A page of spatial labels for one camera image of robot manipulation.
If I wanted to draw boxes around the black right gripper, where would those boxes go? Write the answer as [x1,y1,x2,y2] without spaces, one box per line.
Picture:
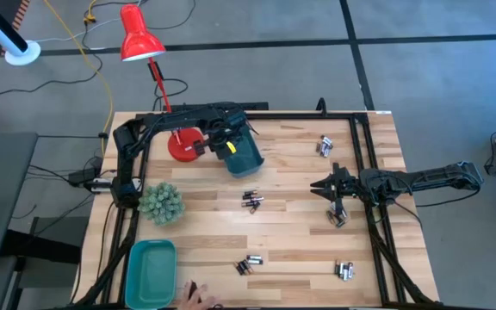
[310,162,368,216]

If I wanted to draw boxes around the dark blue-grey plastic bin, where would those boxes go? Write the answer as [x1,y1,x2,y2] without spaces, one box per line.
[223,127,266,179]

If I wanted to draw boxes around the teal plastic bin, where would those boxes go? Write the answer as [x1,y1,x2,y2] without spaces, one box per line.
[124,239,178,310]

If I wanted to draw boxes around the red desk lamp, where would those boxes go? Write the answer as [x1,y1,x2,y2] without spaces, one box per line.
[120,3,207,164]

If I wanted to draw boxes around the succulent in grey patterned pot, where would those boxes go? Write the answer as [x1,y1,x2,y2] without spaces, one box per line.
[137,181,186,227]

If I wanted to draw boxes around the black power brick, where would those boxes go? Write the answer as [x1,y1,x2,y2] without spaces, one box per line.
[67,168,99,186]

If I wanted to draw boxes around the small black device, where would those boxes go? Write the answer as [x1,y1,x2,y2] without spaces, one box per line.
[187,280,202,303]

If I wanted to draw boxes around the person's hand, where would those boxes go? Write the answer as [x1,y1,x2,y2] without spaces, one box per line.
[176,279,223,310]

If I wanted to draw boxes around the white pole with round base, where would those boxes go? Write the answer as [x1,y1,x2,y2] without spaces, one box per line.
[0,0,42,67]

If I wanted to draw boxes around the dark grey side table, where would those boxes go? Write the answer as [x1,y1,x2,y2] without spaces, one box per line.
[0,131,40,264]

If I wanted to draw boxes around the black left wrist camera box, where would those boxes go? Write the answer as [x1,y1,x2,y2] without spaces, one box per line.
[226,109,249,130]

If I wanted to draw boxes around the black lamp cord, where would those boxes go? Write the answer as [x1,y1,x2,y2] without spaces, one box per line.
[151,77,189,112]

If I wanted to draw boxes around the yellow floor cable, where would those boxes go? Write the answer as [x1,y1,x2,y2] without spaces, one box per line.
[42,0,115,157]

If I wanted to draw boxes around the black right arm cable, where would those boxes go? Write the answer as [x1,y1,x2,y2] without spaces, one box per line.
[392,183,484,232]

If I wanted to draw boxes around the long black floor cable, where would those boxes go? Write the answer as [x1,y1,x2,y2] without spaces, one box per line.
[0,25,104,98]

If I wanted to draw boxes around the yellow cable with plug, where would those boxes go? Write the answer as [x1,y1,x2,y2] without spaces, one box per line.
[83,0,99,25]

